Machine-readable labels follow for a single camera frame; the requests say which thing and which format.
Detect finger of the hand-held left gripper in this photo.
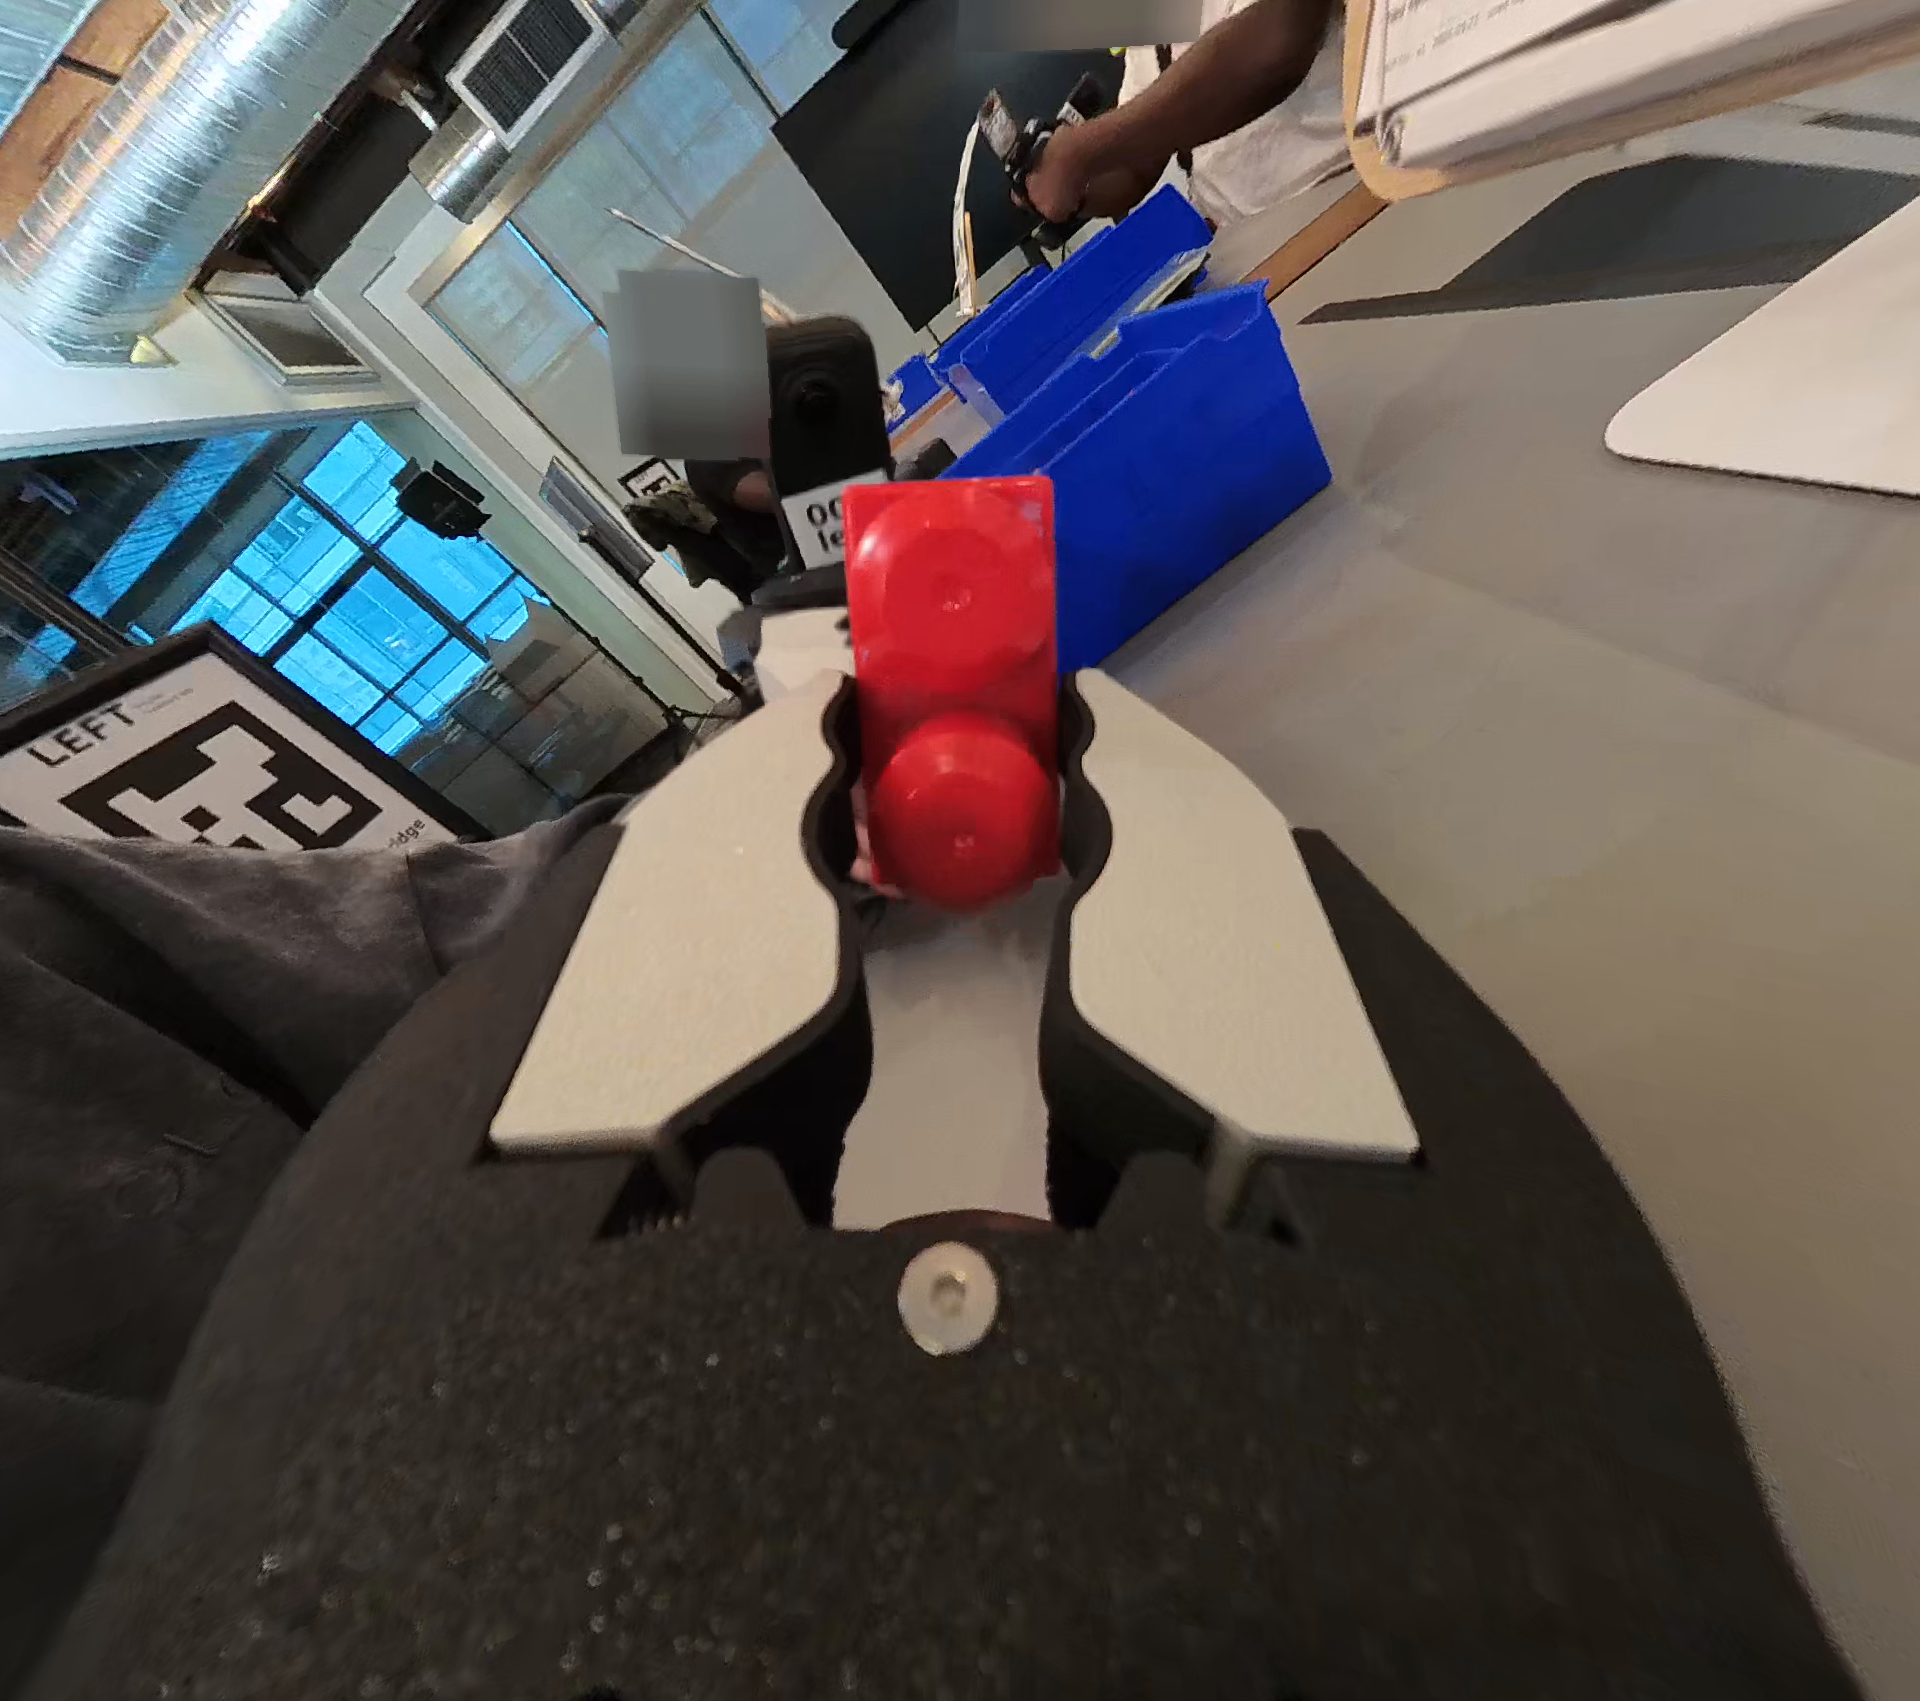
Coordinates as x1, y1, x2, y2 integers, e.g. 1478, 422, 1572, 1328
751, 615, 847, 709
831, 897, 1053, 1236

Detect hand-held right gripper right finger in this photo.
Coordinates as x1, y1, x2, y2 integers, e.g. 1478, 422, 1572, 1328
1038, 669, 1421, 1174

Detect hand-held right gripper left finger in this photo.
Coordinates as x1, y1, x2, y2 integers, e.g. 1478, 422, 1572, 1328
488, 669, 875, 1179

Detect red two-stud block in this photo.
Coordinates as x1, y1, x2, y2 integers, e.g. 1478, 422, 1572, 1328
837, 472, 1068, 914

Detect blue plastic bin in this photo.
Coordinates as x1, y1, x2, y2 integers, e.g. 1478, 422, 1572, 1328
886, 186, 1215, 435
957, 282, 1332, 673

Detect person's left forearm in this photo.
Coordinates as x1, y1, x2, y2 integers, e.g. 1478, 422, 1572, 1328
0, 792, 634, 1119

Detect grey desk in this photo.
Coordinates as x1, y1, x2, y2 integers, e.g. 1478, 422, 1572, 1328
1050, 64, 1920, 1584

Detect large black screen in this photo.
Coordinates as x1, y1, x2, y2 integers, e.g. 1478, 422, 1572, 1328
768, 0, 1142, 336

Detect white vent grille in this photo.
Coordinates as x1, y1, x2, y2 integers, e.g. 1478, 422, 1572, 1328
448, 0, 621, 151

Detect black white marker board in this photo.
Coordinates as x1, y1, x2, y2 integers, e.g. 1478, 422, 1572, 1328
0, 625, 488, 851

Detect person's dark clothing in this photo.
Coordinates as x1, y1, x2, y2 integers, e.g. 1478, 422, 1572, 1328
0, 951, 323, 1701

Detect white tilting stand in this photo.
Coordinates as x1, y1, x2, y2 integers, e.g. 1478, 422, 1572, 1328
1373, 0, 1920, 496

